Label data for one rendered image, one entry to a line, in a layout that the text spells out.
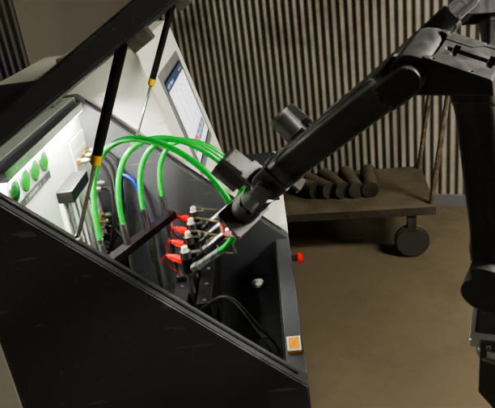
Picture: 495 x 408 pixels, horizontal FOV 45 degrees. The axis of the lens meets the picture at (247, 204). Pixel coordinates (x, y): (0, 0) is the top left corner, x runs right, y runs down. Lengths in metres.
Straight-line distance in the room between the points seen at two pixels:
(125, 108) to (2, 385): 0.81
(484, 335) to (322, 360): 1.66
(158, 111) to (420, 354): 1.71
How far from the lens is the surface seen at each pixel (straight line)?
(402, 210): 3.42
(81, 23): 3.84
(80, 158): 1.63
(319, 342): 2.93
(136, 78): 1.70
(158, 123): 1.72
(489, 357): 1.22
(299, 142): 0.97
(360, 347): 2.89
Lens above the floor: 1.76
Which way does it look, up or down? 23 degrees down
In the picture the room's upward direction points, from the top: 8 degrees counter-clockwise
